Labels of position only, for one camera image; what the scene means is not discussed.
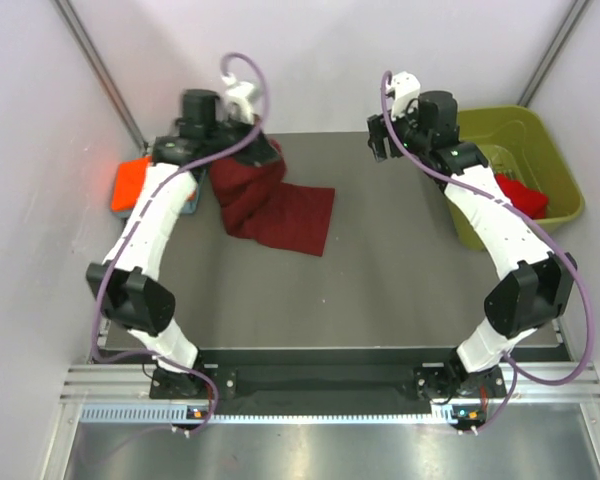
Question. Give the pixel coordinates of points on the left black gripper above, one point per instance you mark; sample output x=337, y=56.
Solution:
x=260, y=151

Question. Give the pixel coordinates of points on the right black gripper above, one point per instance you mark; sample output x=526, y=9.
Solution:
x=376, y=142

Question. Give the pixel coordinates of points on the dark red t-shirt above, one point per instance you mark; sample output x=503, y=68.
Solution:
x=257, y=204

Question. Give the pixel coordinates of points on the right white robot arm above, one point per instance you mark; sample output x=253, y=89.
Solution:
x=534, y=283

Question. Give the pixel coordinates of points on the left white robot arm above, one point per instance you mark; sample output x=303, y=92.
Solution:
x=126, y=283

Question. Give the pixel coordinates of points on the folded orange t-shirt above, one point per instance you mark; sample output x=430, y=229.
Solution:
x=128, y=184

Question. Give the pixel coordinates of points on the olive green plastic basket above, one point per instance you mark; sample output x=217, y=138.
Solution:
x=516, y=143

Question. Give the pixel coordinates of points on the bright red t-shirt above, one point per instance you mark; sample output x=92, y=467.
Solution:
x=531, y=202

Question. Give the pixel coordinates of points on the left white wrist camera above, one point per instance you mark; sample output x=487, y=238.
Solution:
x=239, y=99

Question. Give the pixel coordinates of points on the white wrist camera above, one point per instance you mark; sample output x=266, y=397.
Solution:
x=239, y=99
x=403, y=88

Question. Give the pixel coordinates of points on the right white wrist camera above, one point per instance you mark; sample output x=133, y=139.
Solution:
x=403, y=88

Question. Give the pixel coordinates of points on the slotted grey cable duct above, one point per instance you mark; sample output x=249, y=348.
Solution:
x=182, y=414

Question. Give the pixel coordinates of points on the aluminium frame rail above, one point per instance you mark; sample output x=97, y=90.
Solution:
x=381, y=386

